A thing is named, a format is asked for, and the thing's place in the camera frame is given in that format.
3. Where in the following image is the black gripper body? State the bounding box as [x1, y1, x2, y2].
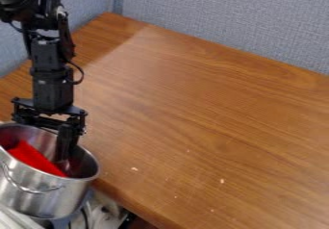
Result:
[12, 68, 87, 136]

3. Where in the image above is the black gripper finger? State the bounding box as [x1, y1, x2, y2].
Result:
[55, 124, 81, 172]

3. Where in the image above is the red object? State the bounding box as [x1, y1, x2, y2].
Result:
[7, 140, 66, 177]

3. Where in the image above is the metal pot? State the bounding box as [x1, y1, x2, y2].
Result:
[0, 123, 101, 219]

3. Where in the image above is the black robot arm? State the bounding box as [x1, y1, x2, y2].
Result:
[0, 0, 87, 170]

